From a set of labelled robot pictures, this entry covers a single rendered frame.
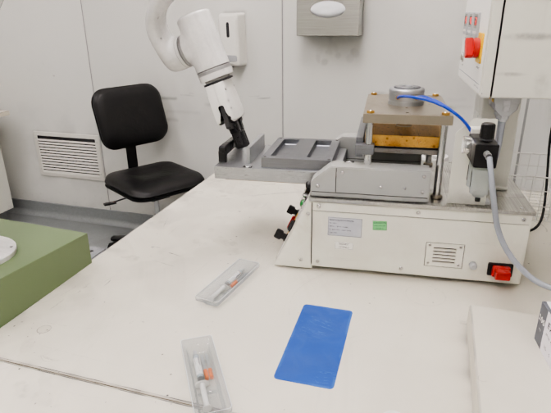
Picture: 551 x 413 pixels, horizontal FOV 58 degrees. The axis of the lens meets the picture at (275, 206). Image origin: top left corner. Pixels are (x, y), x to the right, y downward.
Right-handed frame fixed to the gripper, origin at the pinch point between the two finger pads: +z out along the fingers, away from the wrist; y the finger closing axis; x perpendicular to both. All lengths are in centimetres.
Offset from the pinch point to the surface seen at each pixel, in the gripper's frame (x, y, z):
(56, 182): -193, -161, 10
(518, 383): 46, 53, 40
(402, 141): 37.9, 10.2, 9.9
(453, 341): 38, 38, 41
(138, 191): -95, -95, 22
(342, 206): 22.3, 16.9, 18.5
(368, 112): 33.2, 13.1, 1.2
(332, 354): 18, 46, 34
